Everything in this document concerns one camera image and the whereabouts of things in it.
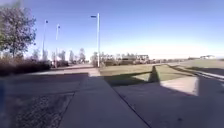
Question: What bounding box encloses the green grass lawn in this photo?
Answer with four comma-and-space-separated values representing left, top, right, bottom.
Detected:
98, 63, 198, 86

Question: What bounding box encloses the low building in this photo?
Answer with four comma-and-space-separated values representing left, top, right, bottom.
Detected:
99, 53, 152, 66

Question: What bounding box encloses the tall pale street lamp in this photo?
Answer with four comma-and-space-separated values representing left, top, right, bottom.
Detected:
90, 12, 101, 69
41, 19, 50, 62
54, 23, 62, 68

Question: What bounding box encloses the row of trees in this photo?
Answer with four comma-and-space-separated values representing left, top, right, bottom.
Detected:
31, 47, 100, 66

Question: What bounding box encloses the grey concrete pavement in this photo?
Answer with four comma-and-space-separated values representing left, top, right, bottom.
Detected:
0, 64, 224, 128

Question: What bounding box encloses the dark gravel patch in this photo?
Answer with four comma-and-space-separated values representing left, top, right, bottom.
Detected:
5, 92, 75, 128

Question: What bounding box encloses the dark low hedge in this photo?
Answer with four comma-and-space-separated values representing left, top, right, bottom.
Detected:
0, 56, 53, 77

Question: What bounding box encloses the grass strip beyond road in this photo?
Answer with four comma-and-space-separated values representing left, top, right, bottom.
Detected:
181, 58, 224, 69

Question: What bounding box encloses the grey asphalt road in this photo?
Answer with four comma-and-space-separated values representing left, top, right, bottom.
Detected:
168, 63, 224, 80

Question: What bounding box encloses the large leafy tree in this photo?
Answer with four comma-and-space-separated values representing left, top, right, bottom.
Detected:
0, 4, 37, 60

